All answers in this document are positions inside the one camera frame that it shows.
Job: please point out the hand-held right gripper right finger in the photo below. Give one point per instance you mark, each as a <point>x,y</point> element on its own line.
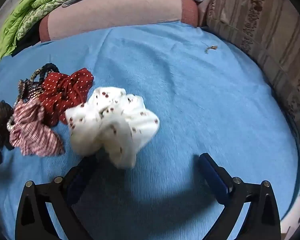
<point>215,177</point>

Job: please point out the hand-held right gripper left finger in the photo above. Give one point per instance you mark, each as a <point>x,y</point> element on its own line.
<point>76,185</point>

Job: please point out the red white striped scrunchie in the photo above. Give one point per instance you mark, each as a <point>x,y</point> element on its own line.
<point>32,130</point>

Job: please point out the white dotted scrunchie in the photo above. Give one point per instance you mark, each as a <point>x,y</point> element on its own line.
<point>115,125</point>

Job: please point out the red polka dot scrunchie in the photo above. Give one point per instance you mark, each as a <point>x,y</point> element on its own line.
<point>65,90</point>

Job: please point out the grey sheer scrunchie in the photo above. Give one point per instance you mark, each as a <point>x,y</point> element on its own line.
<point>0,120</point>

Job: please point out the blue cloth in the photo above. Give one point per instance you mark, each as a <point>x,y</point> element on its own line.
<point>177,92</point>

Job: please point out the small metal brooch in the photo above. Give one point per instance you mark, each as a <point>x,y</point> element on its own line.
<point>211,47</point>

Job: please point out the striped patterned sofa cushion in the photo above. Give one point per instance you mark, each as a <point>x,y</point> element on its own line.
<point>265,30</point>

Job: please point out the pink cushion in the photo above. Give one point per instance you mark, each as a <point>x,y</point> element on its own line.
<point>115,12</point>

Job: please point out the green quilt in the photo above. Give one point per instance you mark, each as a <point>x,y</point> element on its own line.
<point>27,12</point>

